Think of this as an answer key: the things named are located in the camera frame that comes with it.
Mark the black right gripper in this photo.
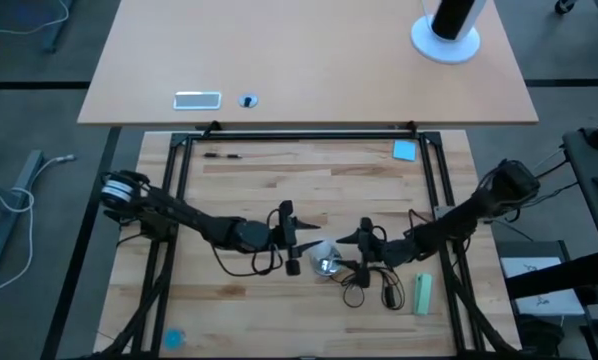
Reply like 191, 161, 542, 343
335, 216, 401, 290

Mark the light wood desk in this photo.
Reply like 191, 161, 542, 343
77, 0, 539, 126

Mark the grey metal desk leg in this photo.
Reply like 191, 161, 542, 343
0, 148, 46, 275
41, 0, 75, 55

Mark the chrome lamp socket base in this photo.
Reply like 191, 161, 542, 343
316, 254, 346, 279

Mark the black lamp power cord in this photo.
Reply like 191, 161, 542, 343
338, 267, 406, 311

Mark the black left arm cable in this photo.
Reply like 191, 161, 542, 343
209, 207, 285, 278

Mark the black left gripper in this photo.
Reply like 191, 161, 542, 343
269, 199, 326, 277

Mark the blue sticky note pad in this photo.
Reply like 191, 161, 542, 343
392, 139, 418, 163

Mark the green light bulb box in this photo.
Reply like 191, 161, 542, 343
412, 272, 434, 317

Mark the black equipment cart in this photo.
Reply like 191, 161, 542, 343
496, 112, 598, 360

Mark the white cable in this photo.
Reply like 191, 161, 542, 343
0, 153, 78, 297
0, 0, 71, 37

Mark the white paper sheet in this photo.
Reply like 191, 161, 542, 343
499, 255, 586, 317

